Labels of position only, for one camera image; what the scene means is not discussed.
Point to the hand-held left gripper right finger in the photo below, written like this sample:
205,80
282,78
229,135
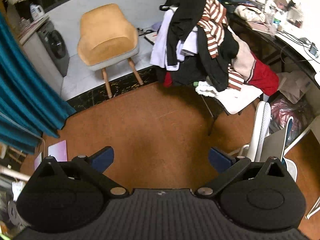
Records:
220,160

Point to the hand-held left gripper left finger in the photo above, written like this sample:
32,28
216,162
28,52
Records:
103,158

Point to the pile of clothes on chair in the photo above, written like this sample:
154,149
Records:
262,77

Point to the white chair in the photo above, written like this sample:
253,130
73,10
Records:
237,102

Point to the white fluffy cloth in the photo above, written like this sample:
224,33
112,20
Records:
207,88

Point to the pink plastic bag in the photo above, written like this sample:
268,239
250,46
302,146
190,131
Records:
285,117

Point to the black garment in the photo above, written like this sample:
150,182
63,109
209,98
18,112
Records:
215,72

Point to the teal curtain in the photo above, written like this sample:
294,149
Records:
25,92

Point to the beige paper bag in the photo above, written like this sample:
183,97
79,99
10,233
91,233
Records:
295,87

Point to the beige garment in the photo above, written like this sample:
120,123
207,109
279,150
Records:
243,57

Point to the cluttered desk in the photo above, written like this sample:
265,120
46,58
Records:
262,45

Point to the yellow upholstered chair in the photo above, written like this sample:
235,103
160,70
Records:
105,35

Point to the grey washing machine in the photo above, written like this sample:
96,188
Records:
55,45

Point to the white notebook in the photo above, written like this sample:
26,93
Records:
151,38

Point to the white detergent bottle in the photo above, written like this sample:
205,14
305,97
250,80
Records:
37,11

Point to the white mesh frame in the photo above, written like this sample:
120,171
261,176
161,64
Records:
260,130

